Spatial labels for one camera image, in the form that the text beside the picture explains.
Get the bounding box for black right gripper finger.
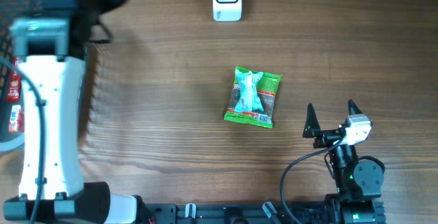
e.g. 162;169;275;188
302;103;322;138
348;99;363;115

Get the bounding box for green snack bag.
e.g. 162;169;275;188
224;66;282;129

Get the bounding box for light teal tissue packet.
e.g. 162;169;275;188
235;70;263;112

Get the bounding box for red chocolate bar wrapper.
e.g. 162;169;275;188
6;70;21;103

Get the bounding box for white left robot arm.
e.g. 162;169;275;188
3;0;155;224

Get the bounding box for grey plastic mesh basket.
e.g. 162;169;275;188
0;0;90;153

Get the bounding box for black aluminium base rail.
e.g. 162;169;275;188
147;200;387;224

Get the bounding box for black right camera cable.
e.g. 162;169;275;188
279;135;346;224

